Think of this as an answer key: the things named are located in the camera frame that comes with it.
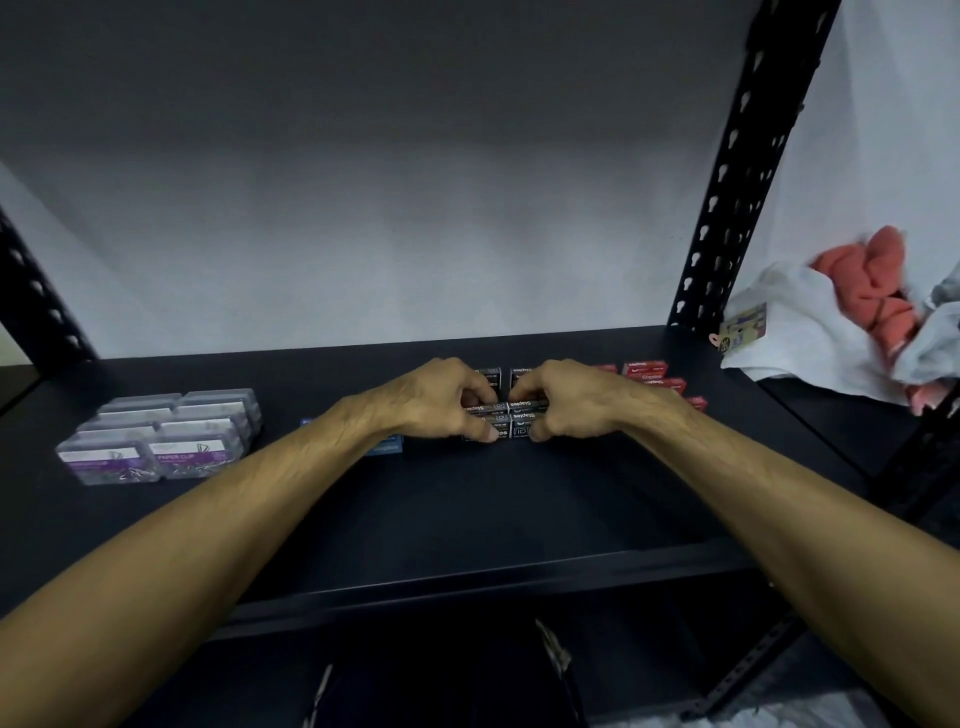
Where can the person's left hand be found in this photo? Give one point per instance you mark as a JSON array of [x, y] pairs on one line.
[[420, 405]]

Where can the person's right hand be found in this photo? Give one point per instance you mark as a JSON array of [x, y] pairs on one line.
[[592, 405]]

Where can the person's right thumb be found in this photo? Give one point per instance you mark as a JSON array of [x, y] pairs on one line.
[[537, 431]]

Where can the person's left thumb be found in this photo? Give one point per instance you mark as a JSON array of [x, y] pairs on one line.
[[481, 432]]

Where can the black staple box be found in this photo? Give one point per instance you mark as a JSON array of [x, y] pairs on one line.
[[519, 429], [499, 409], [504, 429], [491, 374], [519, 373], [519, 409]]

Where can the person's right forearm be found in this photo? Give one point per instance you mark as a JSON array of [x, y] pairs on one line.
[[787, 525]]

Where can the person's left forearm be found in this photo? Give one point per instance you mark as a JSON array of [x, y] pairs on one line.
[[187, 540]]

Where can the black metal shelf board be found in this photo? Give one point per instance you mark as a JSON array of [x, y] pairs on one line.
[[480, 517]]

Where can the blue staple box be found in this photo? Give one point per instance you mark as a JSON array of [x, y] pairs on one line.
[[386, 446]]

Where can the paper hang tag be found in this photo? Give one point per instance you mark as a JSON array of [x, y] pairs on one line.
[[742, 328]]

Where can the patterned packet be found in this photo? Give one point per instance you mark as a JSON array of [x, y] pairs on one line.
[[561, 675]]

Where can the white cloth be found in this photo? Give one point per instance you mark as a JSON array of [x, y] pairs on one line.
[[810, 330]]

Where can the thin pale packet edge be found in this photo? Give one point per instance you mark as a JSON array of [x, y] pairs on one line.
[[317, 697]]

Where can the black perforated shelf upright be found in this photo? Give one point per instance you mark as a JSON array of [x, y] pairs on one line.
[[750, 165], [37, 300], [750, 667]]

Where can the stack of clear paper clip boxes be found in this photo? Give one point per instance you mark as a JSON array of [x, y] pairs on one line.
[[161, 439]]

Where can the coral pink cloth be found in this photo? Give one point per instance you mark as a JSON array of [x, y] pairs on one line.
[[874, 289]]

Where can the light grey cloth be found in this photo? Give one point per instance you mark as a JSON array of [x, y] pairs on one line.
[[946, 296]]

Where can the black neighbouring shelf frame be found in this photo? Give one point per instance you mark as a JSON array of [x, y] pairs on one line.
[[915, 457]]

